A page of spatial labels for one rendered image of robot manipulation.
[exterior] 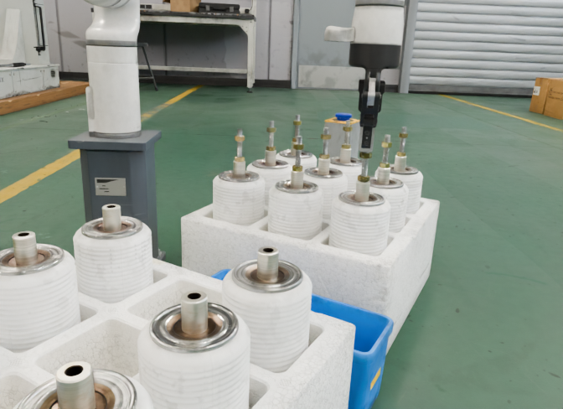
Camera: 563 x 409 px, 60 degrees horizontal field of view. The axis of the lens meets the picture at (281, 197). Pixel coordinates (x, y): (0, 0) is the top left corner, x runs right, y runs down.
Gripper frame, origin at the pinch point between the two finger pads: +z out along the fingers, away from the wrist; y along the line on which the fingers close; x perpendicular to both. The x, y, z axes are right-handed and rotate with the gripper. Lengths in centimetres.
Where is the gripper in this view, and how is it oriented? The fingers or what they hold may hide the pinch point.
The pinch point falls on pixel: (366, 138)
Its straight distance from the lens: 78.1
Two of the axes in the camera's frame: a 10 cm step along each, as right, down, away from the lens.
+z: -0.4, 9.5, 3.0
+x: -9.9, -0.9, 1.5
